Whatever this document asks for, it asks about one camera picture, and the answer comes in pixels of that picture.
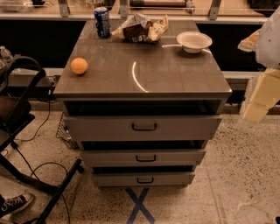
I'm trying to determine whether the blue tape cross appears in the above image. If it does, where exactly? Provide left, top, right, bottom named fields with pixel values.
left=125, top=187, right=156, bottom=224

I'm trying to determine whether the grey drawer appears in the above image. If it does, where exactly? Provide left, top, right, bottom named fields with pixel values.
left=81, top=149, right=206, bottom=167
left=92, top=172, right=195, bottom=187
left=65, top=115, right=221, bottom=141

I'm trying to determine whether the crumpled chip bag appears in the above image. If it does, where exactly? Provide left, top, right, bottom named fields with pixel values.
left=112, top=13, right=169, bottom=43

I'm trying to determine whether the white bowl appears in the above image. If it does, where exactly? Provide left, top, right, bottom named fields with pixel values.
left=177, top=31, right=213, bottom=53

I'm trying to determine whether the grey top drawer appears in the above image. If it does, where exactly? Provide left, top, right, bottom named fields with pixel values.
left=65, top=115, right=221, bottom=141

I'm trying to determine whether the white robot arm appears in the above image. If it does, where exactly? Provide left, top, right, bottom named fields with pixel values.
left=237, top=6, right=280, bottom=127

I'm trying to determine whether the black rolling stand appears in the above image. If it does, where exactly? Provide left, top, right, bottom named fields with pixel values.
left=0, top=55, right=84, bottom=224

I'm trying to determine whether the black white sneaker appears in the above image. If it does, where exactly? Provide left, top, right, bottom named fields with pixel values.
left=0, top=192, right=34, bottom=218

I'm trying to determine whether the wire mesh basket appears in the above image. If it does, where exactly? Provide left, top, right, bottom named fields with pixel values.
left=56, top=115, right=79, bottom=150

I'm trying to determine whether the grey bottom drawer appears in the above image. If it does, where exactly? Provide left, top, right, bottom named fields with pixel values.
left=92, top=172, right=195, bottom=187

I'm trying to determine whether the black floor cable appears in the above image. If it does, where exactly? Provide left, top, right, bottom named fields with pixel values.
left=11, top=87, right=72, bottom=224

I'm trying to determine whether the clear plastic bottle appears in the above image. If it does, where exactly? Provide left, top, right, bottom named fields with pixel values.
left=0, top=45, right=13, bottom=63

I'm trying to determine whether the orange fruit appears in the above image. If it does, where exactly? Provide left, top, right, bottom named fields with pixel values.
left=70, top=58, right=88, bottom=75

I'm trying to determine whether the blue soda can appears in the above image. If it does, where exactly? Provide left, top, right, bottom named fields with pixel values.
left=94, top=7, right=111, bottom=39

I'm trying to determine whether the grey drawer cabinet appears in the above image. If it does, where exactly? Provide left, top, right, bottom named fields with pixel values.
left=54, top=21, right=232, bottom=175

